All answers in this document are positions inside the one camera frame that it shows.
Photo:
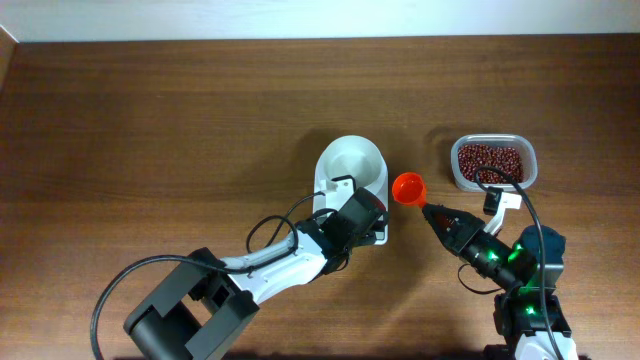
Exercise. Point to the red adzuki beans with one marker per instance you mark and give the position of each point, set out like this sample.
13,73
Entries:
506,159

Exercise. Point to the clear plastic bean container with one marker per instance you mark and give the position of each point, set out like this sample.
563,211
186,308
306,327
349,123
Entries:
522,145

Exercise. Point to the orange measuring scoop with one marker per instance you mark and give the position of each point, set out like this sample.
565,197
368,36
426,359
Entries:
409,189

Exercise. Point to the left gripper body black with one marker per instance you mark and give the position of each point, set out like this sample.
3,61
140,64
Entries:
365,240

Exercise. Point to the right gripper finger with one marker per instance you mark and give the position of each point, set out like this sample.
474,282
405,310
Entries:
455,216
438,220

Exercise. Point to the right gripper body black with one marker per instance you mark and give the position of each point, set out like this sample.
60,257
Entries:
465,234

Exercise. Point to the white round bowl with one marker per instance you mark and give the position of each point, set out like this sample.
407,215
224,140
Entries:
353,155

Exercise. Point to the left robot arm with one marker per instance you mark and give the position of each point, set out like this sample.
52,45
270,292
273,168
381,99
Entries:
200,309

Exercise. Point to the white digital kitchen scale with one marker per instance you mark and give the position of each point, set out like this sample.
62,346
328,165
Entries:
319,202

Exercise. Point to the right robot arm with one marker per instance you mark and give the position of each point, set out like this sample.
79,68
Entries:
527,313

